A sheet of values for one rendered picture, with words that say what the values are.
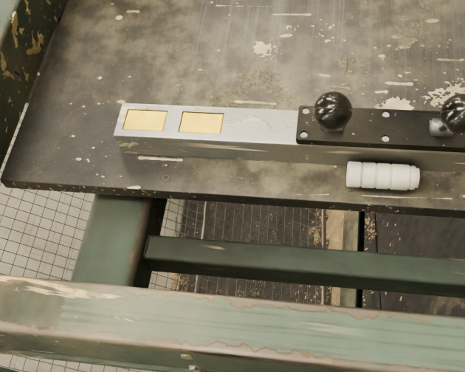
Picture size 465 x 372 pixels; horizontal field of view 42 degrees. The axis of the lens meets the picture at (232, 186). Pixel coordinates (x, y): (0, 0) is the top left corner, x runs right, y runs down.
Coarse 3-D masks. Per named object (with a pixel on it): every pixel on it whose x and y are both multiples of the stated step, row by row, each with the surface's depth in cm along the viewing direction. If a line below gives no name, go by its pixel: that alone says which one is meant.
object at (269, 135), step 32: (224, 128) 72; (256, 128) 71; (288, 128) 71; (256, 160) 73; (288, 160) 73; (320, 160) 72; (352, 160) 71; (384, 160) 70; (416, 160) 69; (448, 160) 68
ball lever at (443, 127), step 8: (456, 96) 56; (464, 96) 56; (448, 104) 56; (456, 104) 56; (464, 104) 55; (448, 112) 56; (456, 112) 55; (464, 112) 55; (432, 120) 67; (440, 120) 67; (448, 120) 56; (456, 120) 56; (464, 120) 55; (432, 128) 66; (440, 128) 66; (448, 128) 57; (456, 128) 56; (464, 128) 56; (440, 136) 67; (448, 136) 67
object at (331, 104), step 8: (320, 96) 58; (328, 96) 58; (336, 96) 57; (344, 96) 58; (320, 104) 58; (328, 104) 57; (336, 104) 57; (344, 104) 57; (320, 112) 58; (328, 112) 57; (336, 112) 57; (344, 112) 57; (320, 120) 58; (328, 120) 58; (336, 120) 57; (344, 120) 58; (320, 128) 69; (328, 128) 58; (336, 128) 58
